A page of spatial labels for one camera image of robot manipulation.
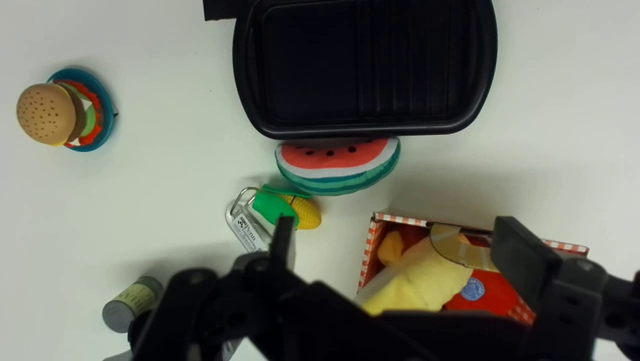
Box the yellow red fries plush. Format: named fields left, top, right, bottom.
left=359, top=224, right=536, bottom=328

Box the black ribbed plastic tray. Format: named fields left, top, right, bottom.
left=233, top=0, right=500, bottom=141

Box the long black tape strip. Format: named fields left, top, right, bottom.
left=203, top=0, right=246, bottom=23

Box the plush burger toy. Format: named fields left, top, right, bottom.
left=14, top=80, right=102, bottom=148

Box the red checkered paper box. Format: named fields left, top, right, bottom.
left=357, top=210, right=593, bottom=330

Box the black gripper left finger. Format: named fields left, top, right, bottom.
left=266, top=214, right=299, bottom=270

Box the clear keychain tag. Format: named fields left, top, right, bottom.
left=225, top=187, right=276, bottom=252

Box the watermelon slice plush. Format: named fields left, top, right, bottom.
left=273, top=137, right=405, bottom=199

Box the teal round plate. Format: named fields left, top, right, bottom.
left=46, top=67, right=120, bottom=155

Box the green yellow corn toy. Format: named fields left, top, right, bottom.
left=254, top=185, right=325, bottom=233

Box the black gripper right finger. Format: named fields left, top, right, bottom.
left=490, top=214, right=570, bottom=317

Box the grey green cylinder can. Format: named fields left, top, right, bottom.
left=101, top=274, right=167, bottom=335

